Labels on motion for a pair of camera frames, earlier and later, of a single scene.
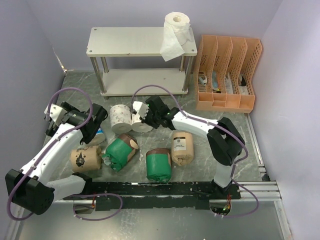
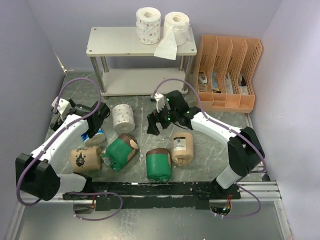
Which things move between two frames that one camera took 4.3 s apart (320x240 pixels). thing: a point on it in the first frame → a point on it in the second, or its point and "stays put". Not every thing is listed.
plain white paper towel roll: x=177 y=33 stays put
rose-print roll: x=136 y=124 → x=148 y=24
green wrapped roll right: x=158 y=164 stays put
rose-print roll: x=120 y=117 stays put
